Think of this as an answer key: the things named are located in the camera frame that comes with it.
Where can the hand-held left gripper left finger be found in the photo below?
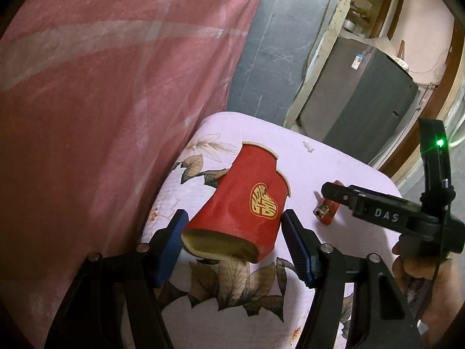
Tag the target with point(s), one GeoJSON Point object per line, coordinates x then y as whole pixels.
{"type": "Point", "coordinates": [170, 249]}

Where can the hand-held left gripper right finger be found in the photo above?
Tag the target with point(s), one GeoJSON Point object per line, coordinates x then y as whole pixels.
{"type": "Point", "coordinates": [298, 247]}

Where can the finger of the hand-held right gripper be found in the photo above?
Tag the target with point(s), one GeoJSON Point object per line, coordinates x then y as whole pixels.
{"type": "Point", "coordinates": [338, 194]}

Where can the red lighter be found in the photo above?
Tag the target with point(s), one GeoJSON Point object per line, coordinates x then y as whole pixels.
{"type": "Point", "coordinates": [327, 211]}

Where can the red paper cup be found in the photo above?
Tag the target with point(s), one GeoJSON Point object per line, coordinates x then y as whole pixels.
{"type": "Point", "coordinates": [243, 207]}

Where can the person's right hand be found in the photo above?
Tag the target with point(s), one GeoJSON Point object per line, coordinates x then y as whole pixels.
{"type": "Point", "coordinates": [443, 291]}

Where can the pink floral cloth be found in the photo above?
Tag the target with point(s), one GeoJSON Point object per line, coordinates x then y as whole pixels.
{"type": "Point", "coordinates": [254, 298]}

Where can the grey refrigerator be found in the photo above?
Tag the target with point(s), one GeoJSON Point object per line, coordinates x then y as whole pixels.
{"type": "Point", "coordinates": [356, 98]}

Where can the white bowl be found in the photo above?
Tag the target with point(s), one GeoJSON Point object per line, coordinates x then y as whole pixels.
{"type": "Point", "coordinates": [400, 62]}

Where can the pink red blanket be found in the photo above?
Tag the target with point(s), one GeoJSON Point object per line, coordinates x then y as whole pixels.
{"type": "Point", "coordinates": [101, 98]}

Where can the metal pot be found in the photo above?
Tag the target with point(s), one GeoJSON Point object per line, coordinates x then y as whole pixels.
{"type": "Point", "coordinates": [348, 25]}

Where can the pink door brown frame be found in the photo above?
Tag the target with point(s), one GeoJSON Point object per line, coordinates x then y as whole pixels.
{"type": "Point", "coordinates": [423, 43]}

